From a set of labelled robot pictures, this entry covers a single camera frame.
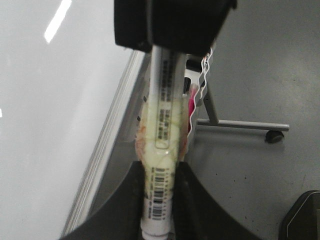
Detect white whiteboard marker black tip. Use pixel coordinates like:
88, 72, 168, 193
140, 45, 186, 240

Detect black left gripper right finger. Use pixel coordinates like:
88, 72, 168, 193
172, 162, 259, 240

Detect black caster wheel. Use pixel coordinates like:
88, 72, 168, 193
265, 130, 285, 144

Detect grey whiteboard stand leg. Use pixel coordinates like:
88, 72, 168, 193
196, 81, 290, 132

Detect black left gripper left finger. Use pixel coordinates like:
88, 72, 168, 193
62, 161, 145, 240

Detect red magnet taped to marker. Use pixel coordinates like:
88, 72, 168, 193
135, 94, 190, 163

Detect black object bottom right corner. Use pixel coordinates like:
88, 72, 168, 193
278, 190, 320, 240

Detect white whiteboard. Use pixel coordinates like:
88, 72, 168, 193
0, 0, 132, 240

